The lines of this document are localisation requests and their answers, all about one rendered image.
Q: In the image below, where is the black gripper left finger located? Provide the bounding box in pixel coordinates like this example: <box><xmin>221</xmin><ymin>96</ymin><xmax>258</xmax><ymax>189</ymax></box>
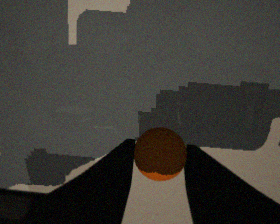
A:
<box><xmin>0</xmin><ymin>139</ymin><xmax>136</xmax><ymax>224</ymax></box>

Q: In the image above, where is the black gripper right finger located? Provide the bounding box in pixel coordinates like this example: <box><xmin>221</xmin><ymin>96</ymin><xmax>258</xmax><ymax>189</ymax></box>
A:
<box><xmin>184</xmin><ymin>144</ymin><xmax>280</xmax><ymax>224</ymax></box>

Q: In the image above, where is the dark brown ball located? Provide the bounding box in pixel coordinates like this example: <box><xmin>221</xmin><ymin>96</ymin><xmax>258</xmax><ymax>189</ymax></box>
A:
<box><xmin>134</xmin><ymin>127</ymin><xmax>187</xmax><ymax>181</ymax></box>

